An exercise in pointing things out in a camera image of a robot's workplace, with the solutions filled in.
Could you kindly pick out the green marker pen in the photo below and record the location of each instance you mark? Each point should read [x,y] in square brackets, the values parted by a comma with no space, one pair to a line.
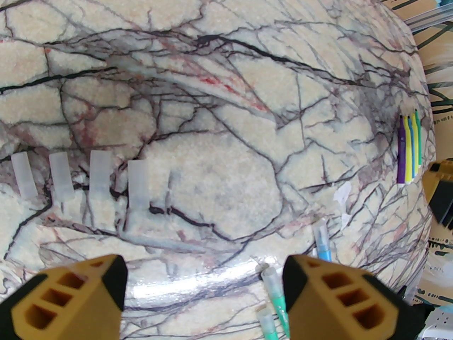
[419,143]
[270,329]
[279,303]

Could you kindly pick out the purple marker pen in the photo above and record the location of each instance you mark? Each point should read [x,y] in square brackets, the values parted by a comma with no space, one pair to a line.
[401,154]

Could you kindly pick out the yellow marker pen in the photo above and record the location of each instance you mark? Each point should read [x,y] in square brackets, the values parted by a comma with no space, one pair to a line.
[415,133]
[408,170]

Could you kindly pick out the clear plastic scrap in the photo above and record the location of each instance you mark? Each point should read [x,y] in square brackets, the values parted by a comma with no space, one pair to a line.
[342,192]

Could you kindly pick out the blue marker pen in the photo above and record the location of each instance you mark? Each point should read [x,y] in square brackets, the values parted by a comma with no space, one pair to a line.
[324,250]
[412,154]

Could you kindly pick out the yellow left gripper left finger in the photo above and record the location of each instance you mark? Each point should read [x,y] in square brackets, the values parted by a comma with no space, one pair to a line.
[70,296]

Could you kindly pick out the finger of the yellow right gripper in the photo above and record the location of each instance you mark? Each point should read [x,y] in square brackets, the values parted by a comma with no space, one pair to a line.
[442,175]

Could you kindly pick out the aluminium frame post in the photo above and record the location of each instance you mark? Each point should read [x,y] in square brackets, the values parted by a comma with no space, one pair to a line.
[431,14]

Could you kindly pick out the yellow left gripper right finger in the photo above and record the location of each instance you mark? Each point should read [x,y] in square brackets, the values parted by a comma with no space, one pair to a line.
[336,296]

